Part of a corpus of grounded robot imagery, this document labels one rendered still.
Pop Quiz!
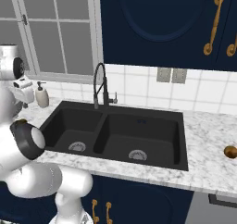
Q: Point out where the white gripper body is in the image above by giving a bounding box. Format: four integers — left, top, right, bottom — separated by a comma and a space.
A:
12, 85, 36, 106

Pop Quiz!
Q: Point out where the navy wall cupboard door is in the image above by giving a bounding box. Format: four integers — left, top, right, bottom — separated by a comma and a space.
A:
215, 0, 237, 72
98, 0, 229, 70

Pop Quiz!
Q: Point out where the white framed window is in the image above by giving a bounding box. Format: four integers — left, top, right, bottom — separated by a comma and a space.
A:
0, 0, 105, 85

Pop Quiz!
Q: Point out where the black double sink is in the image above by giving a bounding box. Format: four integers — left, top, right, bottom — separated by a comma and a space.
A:
39, 100, 190, 172

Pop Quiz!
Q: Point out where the black spring faucet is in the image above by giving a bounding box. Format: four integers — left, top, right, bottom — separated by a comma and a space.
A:
93, 61, 119, 110

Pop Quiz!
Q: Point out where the black dishwasher handle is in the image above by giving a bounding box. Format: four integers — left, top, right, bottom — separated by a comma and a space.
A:
207, 193, 237, 209

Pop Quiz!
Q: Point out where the brass cupboard handle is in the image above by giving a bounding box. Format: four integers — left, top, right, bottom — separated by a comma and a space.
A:
91, 198, 101, 224
203, 0, 226, 56
226, 32, 237, 57
105, 201, 114, 224

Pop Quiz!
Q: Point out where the grey wall outlet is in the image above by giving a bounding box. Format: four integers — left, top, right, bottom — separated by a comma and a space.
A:
156, 67, 172, 83
171, 68, 188, 85

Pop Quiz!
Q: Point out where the grey dishwasher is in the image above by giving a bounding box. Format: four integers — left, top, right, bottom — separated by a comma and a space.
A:
184, 190, 237, 224

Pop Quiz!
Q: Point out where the grey window latch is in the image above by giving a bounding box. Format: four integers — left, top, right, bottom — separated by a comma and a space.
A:
20, 14, 29, 27

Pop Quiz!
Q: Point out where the white soap dispenser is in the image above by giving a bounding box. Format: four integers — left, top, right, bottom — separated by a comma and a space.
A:
34, 81, 50, 109

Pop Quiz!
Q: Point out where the brown kiwi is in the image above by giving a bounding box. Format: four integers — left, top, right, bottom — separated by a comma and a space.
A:
223, 144, 237, 160

